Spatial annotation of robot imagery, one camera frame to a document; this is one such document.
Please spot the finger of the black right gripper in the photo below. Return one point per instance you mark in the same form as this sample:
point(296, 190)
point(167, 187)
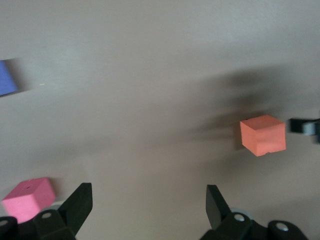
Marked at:
point(297, 125)

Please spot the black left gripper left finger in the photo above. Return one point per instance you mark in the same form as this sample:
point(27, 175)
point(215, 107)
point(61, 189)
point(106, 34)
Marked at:
point(77, 207)

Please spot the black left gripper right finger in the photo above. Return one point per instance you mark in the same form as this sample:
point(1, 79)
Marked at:
point(216, 207)

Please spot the orange foam cube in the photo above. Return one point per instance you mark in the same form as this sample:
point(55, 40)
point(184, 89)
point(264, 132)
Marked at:
point(262, 136)

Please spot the pink foam cube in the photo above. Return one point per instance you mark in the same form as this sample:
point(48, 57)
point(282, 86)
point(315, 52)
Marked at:
point(25, 200)

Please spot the blue foam cube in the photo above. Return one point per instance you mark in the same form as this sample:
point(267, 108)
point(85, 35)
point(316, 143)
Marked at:
point(6, 78)

